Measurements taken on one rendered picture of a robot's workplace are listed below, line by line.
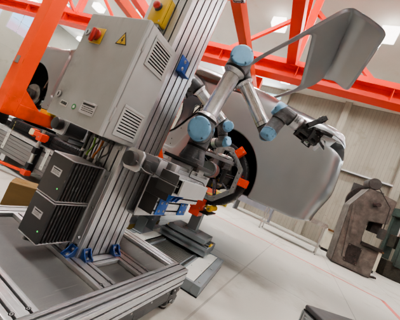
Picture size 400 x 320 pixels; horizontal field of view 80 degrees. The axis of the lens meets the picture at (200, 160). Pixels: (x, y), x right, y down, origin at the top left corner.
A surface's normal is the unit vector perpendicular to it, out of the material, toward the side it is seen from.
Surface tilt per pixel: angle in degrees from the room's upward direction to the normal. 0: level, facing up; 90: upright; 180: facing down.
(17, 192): 90
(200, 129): 98
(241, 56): 82
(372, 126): 90
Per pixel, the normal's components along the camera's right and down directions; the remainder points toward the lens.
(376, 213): -0.25, -0.15
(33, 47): 0.87, 0.36
